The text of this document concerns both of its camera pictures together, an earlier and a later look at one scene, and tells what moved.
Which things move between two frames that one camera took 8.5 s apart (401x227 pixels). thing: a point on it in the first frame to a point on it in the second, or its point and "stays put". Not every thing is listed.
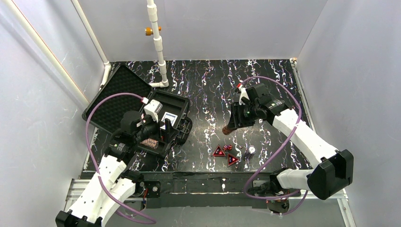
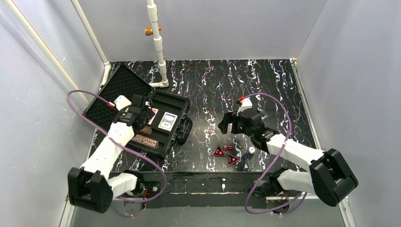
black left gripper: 155,133 to 143,110
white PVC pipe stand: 158,45 stays put
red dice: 227,147 stays put
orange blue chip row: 150,143 stays put
